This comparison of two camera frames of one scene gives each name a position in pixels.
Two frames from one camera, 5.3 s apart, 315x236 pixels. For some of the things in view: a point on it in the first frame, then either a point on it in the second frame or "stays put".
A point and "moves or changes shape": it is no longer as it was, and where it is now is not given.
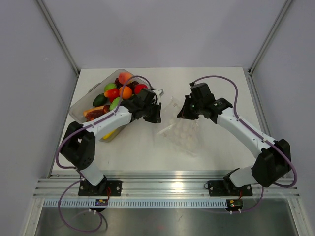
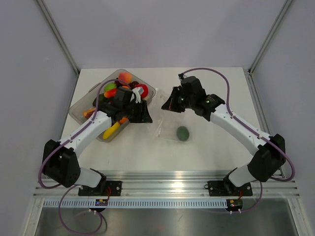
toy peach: x=124 y=76 stays put
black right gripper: x=185 y=113 -> x=171 y=104
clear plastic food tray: x=77 y=110 stays put
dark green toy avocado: x=100 y=100 moves or changes shape
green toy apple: x=109 y=86 stays put
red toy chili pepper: x=111 y=93 stays put
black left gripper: x=156 y=118 -> x=142 y=116
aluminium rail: x=65 y=184 stays put
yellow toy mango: x=108 y=134 stays put
